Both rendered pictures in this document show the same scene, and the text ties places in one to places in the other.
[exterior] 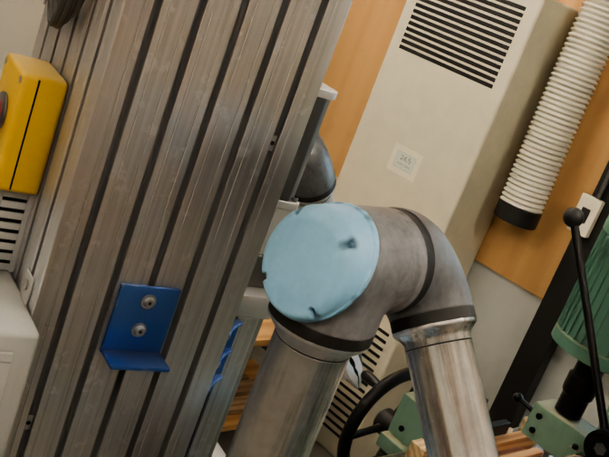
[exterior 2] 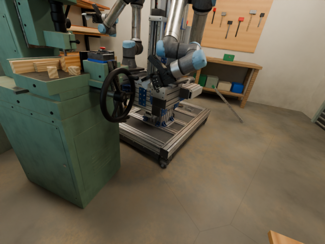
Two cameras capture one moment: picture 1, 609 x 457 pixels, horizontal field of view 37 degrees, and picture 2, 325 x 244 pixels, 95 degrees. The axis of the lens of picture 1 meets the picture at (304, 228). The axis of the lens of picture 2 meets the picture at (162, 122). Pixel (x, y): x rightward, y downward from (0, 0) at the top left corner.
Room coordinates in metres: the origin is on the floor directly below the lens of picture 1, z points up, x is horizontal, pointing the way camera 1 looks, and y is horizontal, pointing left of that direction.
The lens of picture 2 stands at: (2.56, -0.41, 1.10)
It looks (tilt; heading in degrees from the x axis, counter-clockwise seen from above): 29 degrees down; 156
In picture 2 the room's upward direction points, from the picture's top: 7 degrees clockwise
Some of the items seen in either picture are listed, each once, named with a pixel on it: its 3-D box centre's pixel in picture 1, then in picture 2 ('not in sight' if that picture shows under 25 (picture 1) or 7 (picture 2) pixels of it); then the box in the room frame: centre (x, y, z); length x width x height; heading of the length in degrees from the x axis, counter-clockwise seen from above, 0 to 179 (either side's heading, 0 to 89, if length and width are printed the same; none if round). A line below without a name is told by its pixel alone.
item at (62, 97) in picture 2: not in sight; (79, 83); (1.59, -0.53, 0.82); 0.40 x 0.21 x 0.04; 138
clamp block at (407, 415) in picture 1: (440, 426); (103, 69); (1.64, -0.39, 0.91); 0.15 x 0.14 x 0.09; 138
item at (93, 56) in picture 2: not in sight; (103, 55); (1.64, -0.39, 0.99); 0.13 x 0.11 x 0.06; 138
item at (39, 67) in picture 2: not in sight; (86, 62); (1.45, -0.49, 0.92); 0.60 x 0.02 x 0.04; 138
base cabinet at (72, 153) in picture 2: not in sight; (70, 140); (1.47, -0.67, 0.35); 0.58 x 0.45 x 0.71; 48
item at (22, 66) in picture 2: not in sight; (73, 61); (1.50, -0.55, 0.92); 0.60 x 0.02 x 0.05; 138
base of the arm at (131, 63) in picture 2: not in sight; (128, 61); (0.99, -0.14, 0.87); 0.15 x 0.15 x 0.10
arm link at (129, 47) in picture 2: not in sight; (129, 48); (0.98, -0.13, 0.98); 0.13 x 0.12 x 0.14; 140
